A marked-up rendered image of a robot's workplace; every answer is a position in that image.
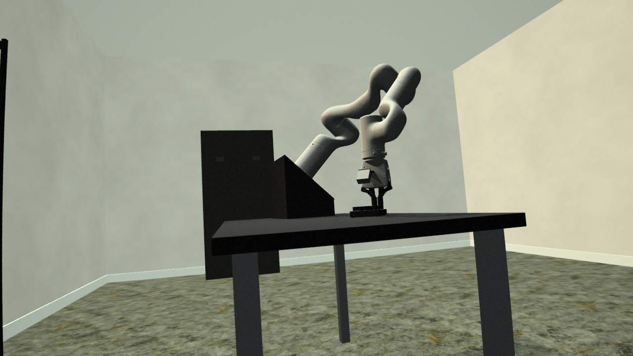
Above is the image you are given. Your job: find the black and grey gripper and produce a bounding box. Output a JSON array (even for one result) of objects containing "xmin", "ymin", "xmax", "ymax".
[{"xmin": 361, "ymin": 158, "xmax": 392, "ymax": 208}]

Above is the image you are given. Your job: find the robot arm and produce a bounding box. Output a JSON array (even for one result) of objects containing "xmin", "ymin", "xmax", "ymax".
[{"xmin": 295, "ymin": 63, "xmax": 421, "ymax": 179}]

